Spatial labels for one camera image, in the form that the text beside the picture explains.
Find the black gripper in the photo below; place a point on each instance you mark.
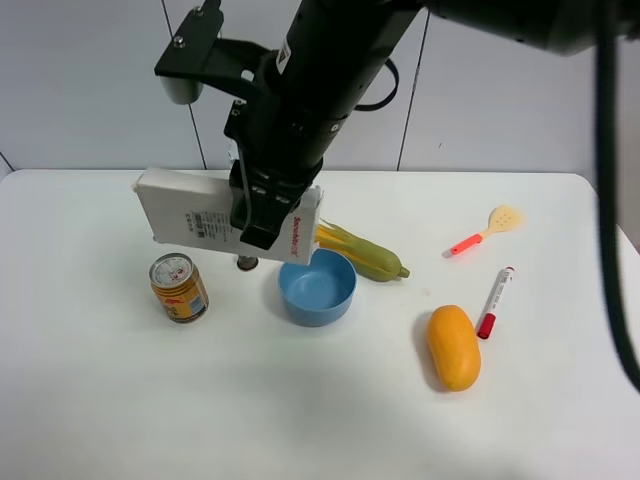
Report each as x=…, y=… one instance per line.
x=281, y=143

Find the white rectangular carton box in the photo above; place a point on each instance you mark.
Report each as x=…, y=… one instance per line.
x=191, y=210

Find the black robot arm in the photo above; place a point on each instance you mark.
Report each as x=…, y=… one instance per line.
x=301, y=94

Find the small grey coffee capsule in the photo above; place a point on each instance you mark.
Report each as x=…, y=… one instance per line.
x=247, y=263

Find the blue plastic bowl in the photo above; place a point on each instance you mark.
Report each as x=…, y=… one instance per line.
x=320, y=293

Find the yellow drink can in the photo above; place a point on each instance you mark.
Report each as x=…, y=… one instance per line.
x=178, y=286

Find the toy corn cob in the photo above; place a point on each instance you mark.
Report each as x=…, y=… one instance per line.
x=370, y=260

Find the yellow mango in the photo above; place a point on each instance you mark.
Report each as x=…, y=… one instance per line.
x=451, y=340

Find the red cap whiteboard marker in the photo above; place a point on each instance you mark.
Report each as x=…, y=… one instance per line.
x=503, y=280

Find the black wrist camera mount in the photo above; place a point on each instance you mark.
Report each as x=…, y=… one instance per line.
x=197, y=56

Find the small spatula red handle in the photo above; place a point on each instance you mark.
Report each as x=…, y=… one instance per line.
x=502, y=219

